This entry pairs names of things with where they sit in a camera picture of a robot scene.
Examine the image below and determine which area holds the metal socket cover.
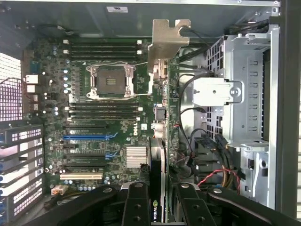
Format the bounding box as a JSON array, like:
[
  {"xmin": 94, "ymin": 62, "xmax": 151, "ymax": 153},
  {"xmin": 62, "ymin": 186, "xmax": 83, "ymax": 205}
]
[{"xmin": 124, "ymin": 65, "xmax": 137, "ymax": 97}]

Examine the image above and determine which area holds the yellow black wire bundle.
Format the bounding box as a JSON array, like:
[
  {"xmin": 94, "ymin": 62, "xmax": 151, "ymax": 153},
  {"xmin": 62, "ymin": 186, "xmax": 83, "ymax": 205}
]
[{"xmin": 213, "ymin": 134, "xmax": 239, "ymax": 189}]

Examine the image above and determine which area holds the white expansion slot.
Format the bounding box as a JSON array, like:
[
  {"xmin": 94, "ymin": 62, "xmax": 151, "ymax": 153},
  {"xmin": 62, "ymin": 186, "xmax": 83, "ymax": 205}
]
[{"xmin": 59, "ymin": 172, "xmax": 103, "ymax": 180}]

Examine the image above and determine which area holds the green motherboard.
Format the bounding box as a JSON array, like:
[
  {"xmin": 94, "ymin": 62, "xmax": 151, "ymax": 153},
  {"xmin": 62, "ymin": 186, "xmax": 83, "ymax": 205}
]
[{"xmin": 22, "ymin": 35, "xmax": 155, "ymax": 196}]

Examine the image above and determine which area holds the blue expansion slot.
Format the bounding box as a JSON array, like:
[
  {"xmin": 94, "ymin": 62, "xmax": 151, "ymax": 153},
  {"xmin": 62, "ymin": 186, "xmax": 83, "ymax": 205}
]
[{"xmin": 62, "ymin": 134, "xmax": 109, "ymax": 141}]

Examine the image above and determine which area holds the CPU socket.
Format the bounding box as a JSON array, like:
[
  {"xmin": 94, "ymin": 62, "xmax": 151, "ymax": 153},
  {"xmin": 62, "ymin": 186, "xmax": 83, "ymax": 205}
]
[{"xmin": 86, "ymin": 62, "xmax": 137, "ymax": 99}]

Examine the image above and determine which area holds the white power connector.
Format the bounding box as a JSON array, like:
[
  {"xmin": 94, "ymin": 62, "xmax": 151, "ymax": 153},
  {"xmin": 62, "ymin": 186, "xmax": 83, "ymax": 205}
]
[{"xmin": 51, "ymin": 185, "xmax": 66, "ymax": 196}]

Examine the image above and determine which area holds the silver metal drive cage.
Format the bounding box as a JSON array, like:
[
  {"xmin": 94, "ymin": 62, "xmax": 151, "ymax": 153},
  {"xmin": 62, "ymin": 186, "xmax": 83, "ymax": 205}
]
[{"xmin": 208, "ymin": 32, "xmax": 271, "ymax": 149}]

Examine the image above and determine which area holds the long black expansion slot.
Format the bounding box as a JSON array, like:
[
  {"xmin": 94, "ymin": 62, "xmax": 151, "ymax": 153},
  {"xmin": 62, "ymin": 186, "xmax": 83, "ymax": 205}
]
[
  {"xmin": 63, "ymin": 125, "xmax": 109, "ymax": 130},
  {"xmin": 63, "ymin": 164, "xmax": 107, "ymax": 170},
  {"xmin": 63, "ymin": 153, "xmax": 107, "ymax": 159}
]

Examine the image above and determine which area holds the silver chipset heatsink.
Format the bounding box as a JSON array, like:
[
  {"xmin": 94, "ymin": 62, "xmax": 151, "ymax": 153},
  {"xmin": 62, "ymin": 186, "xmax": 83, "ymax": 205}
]
[{"xmin": 126, "ymin": 146, "xmax": 148, "ymax": 168}]

